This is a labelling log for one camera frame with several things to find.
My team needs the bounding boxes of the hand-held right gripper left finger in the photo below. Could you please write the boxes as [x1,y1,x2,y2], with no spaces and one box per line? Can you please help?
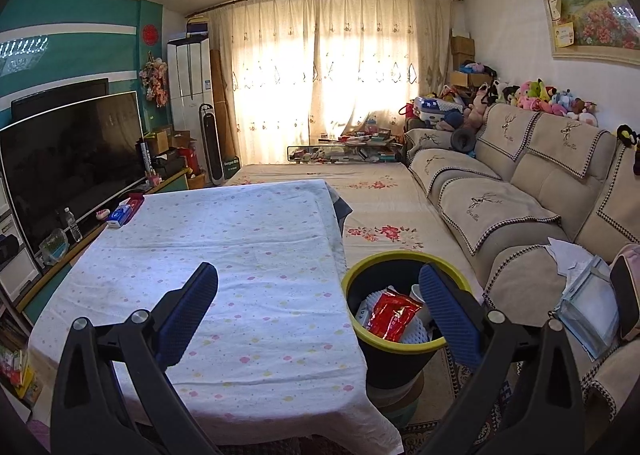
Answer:
[50,261,220,455]

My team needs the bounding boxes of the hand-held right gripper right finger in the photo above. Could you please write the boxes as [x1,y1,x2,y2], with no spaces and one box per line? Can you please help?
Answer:
[415,262,587,455]

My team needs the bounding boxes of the white foam net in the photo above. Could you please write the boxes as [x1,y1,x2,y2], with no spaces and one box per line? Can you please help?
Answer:
[356,291,431,343]

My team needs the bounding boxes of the red snack wrapper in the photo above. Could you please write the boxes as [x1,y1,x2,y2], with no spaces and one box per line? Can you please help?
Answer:
[367,287,423,343]

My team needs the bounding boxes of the yellow-rimmed dark bin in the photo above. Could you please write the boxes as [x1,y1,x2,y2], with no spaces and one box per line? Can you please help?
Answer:
[341,251,473,391]

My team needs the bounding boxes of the table with dotted cloth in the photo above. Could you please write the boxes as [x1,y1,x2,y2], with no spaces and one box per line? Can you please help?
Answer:
[27,179,403,453]

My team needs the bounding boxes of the beige green round stool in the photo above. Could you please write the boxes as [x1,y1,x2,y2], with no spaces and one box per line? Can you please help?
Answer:
[372,375,426,436]

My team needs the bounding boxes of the beige deer-print seat cover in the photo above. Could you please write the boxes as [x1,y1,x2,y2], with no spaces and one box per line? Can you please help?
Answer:
[440,178,561,256]
[410,149,501,196]

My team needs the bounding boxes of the blue tissue pack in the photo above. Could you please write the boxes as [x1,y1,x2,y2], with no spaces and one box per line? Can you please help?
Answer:
[106,204,133,228]

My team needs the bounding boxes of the red flat box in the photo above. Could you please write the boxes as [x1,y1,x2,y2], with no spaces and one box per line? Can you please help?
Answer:
[120,192,146,226]

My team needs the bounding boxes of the beige floral floor mat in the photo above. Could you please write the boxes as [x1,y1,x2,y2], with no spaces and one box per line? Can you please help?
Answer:
[222,162,483,301]

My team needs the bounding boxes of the loose white papers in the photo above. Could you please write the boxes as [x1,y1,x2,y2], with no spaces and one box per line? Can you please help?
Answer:
[546,236,596,278]

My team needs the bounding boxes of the clear zip bag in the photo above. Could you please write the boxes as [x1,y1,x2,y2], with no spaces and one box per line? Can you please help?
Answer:
[555,255,623,361]

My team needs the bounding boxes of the clear water bottle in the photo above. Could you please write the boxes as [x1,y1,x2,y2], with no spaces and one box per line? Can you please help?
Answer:
[64,208,83,243]

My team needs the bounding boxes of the glass fish bowl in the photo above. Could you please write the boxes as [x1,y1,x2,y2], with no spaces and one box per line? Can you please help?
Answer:
[39,227,69,266]

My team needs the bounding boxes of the dark grey table cover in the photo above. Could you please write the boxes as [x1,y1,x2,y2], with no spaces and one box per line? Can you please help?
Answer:
[327,182,353,256]

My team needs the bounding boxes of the teal yellow television cabinet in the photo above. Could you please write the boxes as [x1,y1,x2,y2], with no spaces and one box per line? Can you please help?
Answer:
[15,168,191,326]

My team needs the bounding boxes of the red cylinder container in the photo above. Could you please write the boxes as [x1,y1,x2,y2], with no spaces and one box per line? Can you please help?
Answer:
[180,145,201,176]

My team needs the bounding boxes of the beige sofa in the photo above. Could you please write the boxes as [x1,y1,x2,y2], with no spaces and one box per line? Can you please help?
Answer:
[402,102,640,436]

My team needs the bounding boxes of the black white tower fan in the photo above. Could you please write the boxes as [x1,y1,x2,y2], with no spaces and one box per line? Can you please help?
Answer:
[198,102,225,186]

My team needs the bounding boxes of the bookshelf with books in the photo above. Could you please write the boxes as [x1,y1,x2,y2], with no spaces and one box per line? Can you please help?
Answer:
[0,300,36,351]

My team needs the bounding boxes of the white plastic drawer unit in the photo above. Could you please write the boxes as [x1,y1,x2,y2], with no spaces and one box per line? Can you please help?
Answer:
[0,175,41,291]

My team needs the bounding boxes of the beige deer-print armrest cover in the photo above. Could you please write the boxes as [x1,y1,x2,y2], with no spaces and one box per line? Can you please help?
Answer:
[404,128,458,156]

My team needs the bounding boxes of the dark grey round cushion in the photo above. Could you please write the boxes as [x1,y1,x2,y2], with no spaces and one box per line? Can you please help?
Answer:
[450,128,476,152]

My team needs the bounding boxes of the black pink-edged bag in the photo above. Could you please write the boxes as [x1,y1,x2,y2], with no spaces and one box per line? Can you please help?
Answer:
[607,242,640,343]

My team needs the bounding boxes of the pile of colourful packets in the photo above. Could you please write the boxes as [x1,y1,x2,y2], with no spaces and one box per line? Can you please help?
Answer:
[0,345,36,403]

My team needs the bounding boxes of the large curved television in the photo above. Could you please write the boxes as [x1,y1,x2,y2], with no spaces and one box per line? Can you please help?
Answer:
[0,90,146,256]

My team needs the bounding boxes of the beige deer-print back cover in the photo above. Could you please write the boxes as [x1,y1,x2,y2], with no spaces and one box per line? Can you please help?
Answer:
[475,102,543,163]
[525,112,616,178]
[595,140,640,236]

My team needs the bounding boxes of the cluttered glass coffee table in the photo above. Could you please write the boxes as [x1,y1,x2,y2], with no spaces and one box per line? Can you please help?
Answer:
[286,132,403,165]

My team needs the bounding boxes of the pink plush bear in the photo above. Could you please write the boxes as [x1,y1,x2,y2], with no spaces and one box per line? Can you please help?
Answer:
[462,98,493,128]

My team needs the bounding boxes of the blue star-print bag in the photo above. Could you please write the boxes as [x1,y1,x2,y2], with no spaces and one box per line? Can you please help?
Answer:
[414,96,461,123]

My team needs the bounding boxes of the open cardboard box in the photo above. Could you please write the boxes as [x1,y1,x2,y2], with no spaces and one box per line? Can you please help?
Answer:
[450,70,493,88]

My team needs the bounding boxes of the hanging artificial flowers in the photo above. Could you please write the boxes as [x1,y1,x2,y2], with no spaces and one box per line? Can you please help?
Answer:
[140,55,168,108]

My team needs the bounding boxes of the pile of plush toys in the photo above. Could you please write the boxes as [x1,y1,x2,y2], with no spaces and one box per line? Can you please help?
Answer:
[492,78,598,128]

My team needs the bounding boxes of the white standing air conditioner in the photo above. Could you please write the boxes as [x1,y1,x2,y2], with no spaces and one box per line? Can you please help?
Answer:
[166,36,215,136]

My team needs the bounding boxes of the cream embroidered curtains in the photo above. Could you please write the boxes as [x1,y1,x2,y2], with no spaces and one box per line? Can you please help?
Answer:
[207,0,453,166]

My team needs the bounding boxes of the black plush toy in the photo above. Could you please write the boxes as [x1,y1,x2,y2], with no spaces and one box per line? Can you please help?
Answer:
[616,124,640,151]

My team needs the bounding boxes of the black flat television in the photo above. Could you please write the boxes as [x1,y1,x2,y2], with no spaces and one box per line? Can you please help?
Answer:
[11,78,110,111]

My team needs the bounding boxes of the stacked cardboard boxes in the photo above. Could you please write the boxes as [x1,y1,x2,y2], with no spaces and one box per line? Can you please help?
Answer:
[451,35,475,71]

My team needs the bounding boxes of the framed flower picture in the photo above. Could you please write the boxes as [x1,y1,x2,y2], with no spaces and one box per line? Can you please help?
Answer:
[537,0,640,67]

